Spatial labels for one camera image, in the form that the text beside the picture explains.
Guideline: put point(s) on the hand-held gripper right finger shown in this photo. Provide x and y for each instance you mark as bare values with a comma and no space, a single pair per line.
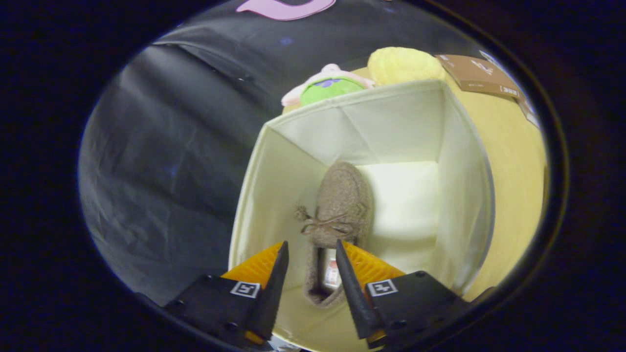
354,293

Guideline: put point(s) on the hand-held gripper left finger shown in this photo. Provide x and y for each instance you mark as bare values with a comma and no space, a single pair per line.
271,298

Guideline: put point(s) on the brown fuzzy slipper shoe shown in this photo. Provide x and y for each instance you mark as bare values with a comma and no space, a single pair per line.
342,195

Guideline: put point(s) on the beige fabric storage box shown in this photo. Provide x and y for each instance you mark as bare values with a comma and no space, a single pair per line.
406,195

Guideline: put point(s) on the black backdrop cloth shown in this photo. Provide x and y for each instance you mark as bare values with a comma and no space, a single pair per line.
171,146

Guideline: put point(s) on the pink and green plush toy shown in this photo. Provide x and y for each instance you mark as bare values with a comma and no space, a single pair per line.
330,88

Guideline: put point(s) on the yellow plush toy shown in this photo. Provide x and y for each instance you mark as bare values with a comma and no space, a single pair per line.
403,66

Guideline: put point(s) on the brown book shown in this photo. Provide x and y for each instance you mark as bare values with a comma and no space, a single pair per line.
477,76

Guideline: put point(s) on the pale pink book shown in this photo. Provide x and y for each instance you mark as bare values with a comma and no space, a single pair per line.
530,115

